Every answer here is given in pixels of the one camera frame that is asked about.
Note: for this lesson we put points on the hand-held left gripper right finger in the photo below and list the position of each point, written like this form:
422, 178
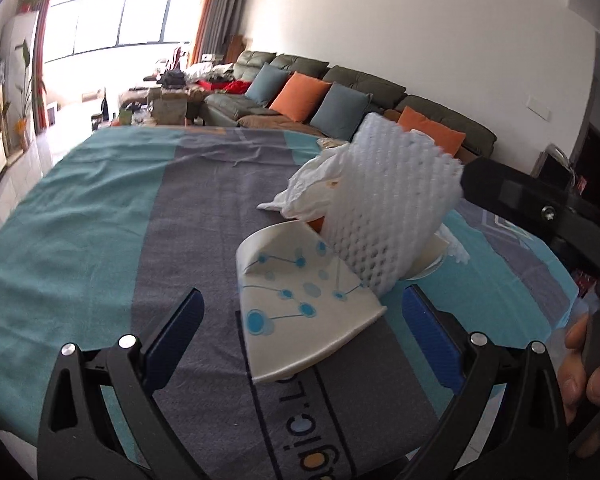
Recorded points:
430, 340

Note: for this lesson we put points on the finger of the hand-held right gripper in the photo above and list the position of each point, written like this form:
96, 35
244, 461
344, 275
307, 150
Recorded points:
510, 190

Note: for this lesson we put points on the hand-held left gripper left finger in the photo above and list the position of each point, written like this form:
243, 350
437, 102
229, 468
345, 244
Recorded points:
180, 332

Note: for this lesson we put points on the white foam fruit net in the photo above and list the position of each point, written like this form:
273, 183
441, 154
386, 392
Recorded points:
390, 200

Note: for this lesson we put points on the person's right hand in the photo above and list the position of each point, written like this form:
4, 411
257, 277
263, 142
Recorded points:
572, 385

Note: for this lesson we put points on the metal chair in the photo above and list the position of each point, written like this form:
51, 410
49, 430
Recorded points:
550, 165

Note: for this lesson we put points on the plain paper cup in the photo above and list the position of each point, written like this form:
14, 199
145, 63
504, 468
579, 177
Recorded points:
427, 257

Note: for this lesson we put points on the orange cushion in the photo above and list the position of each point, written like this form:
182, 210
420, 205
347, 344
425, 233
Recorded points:
440, 135
297, 97

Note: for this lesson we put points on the dark wooden cabinet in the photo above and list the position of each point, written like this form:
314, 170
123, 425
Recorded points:
597, 150

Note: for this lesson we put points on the dark green sofa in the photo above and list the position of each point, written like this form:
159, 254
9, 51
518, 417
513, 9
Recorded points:
375, 85

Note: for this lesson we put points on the blue cushion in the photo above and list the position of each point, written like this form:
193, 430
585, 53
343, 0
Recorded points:
265, 85
340, 110

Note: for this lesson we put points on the crumpled white tissue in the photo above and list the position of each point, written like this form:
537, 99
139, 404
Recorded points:
310, 185

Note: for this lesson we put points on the dark glass bottle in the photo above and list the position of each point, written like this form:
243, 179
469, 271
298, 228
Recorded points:
105, 105

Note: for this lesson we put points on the pile of clothes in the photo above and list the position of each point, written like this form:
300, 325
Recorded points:
200, 72

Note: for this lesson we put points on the tall leafy potted plant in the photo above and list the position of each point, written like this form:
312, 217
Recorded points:
26, 85

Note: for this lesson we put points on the grey and orange curtain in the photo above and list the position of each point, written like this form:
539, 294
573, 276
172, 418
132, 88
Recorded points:
220, 10
37, 60

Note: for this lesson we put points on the large window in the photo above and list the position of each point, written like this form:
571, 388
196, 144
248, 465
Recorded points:
110, 20

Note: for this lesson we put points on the white wall switch plate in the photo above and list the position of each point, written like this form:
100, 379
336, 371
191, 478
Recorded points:
538, 110

